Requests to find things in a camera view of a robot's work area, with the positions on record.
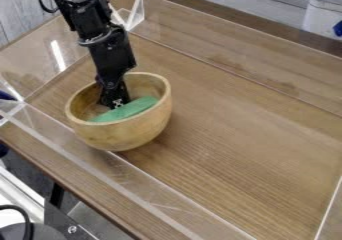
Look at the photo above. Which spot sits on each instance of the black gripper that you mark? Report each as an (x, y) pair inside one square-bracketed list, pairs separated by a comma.
[(113, 59)]

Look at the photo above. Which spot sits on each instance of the green rectangular block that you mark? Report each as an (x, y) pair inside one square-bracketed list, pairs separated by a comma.
[(126, 110)]

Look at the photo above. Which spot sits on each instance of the brown wooden bowl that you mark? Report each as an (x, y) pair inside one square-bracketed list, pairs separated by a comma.
[(124, 133)]

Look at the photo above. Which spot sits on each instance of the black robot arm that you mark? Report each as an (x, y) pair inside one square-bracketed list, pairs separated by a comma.
[(88, 18)]

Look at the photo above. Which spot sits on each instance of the blue object at left edge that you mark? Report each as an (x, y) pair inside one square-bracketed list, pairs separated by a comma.
[(5, 96)]

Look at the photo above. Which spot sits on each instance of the blue object at edge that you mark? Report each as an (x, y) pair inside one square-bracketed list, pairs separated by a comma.
[(5, 96), (336, 29)]

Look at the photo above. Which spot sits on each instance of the black table leg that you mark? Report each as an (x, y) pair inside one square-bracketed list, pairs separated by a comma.
[(56, 195)]

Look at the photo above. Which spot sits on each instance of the white cylindrical container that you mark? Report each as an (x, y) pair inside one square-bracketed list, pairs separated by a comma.
[(321, 15)]

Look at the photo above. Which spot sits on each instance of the blue object at right edge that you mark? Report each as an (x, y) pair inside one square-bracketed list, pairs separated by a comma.
[(336, 29)]

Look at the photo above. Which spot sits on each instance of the clear acrylic enclosure walls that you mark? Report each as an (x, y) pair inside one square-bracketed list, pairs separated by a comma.
[(245, 166)]

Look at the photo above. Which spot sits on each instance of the grey metal base plate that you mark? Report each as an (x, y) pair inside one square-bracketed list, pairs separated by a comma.
[(64, 224)]

